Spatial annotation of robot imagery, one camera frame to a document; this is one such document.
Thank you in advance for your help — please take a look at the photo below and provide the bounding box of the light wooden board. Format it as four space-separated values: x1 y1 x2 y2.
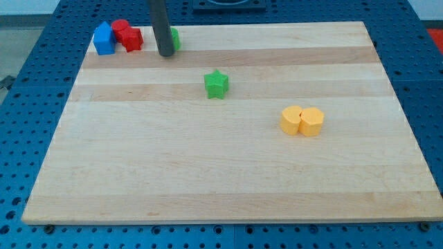
22 21 442 225

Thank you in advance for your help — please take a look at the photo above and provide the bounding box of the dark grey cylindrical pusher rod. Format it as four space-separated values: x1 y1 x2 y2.
148 0 175 57

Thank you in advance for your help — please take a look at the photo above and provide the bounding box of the red star block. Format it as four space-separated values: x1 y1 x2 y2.
120 27 144 52

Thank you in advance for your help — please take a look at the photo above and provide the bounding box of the green star block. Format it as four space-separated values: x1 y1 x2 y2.
204 70 229 100

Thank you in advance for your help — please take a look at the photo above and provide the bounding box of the red circle block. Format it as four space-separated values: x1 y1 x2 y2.
111 19 129 43

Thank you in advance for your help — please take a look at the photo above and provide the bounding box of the yellow hexagon block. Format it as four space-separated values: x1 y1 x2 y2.
298 107 325 137

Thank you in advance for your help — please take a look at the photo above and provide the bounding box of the yellow heart block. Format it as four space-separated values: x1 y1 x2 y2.
280 106 302 136

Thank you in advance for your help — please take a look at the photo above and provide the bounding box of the blue pentagon block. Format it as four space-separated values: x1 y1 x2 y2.
93 21 116 55

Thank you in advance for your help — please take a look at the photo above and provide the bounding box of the green circle block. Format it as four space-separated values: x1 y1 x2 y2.
171 28 181 50

